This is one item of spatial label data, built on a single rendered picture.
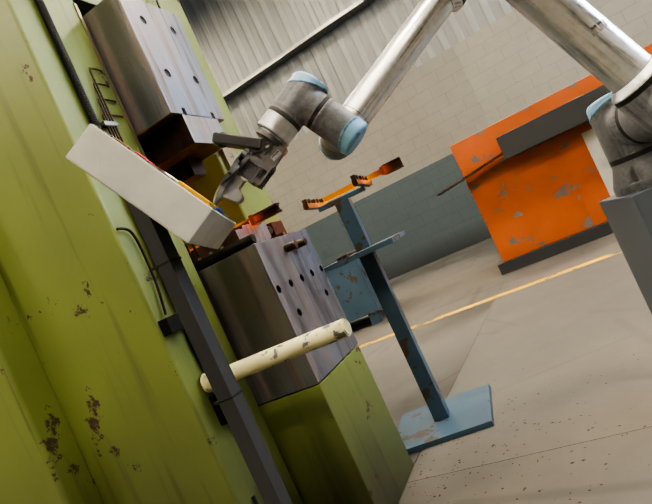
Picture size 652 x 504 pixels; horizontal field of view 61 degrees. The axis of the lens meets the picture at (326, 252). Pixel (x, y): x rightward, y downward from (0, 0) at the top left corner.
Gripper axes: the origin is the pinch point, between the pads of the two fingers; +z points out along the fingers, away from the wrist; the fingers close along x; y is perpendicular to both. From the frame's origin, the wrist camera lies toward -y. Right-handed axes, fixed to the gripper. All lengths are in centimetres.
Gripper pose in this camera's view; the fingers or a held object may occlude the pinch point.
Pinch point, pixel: (214, 199)
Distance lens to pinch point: 132.9
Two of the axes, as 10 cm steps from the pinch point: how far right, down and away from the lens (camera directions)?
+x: -0.3, 0.3, 10.0
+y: 8.2, 5.8, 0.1
